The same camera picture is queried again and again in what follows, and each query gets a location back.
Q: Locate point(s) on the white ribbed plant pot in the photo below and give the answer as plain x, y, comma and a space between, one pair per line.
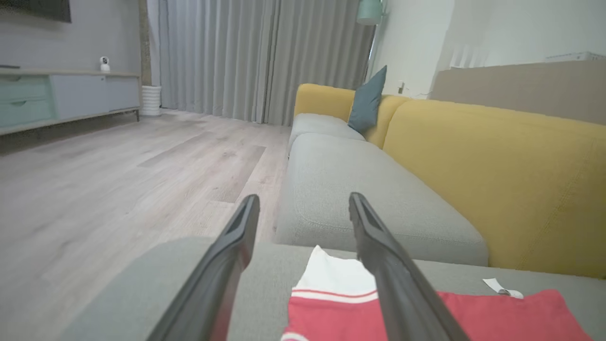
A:
151, 100

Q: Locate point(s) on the large yellow sofa back cushion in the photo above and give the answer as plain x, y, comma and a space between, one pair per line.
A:
511, 180

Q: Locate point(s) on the small yellow sofa back cushion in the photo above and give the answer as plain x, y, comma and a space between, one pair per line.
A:
322, 99

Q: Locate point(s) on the blue-grey throw pillow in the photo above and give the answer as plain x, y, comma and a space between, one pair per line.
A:
369, 104

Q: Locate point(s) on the grey mint television cabinet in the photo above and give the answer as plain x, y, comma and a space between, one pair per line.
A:
71, 94

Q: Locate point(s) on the red garment with white sleeve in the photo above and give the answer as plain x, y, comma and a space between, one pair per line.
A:
511, 322

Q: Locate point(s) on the small white security camera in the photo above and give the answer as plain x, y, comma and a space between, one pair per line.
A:
104, 64

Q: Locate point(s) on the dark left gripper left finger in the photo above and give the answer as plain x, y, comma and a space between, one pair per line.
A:
213, 284

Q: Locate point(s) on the beige panel behind sofa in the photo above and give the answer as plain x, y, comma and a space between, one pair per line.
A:
521, 87

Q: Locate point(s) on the grey pleated curtain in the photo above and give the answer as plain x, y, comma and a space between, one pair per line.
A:
260, 57

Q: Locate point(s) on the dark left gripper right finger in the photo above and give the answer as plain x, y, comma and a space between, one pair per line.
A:
402, 293

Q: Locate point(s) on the black flat television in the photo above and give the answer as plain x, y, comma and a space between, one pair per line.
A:
33, 8

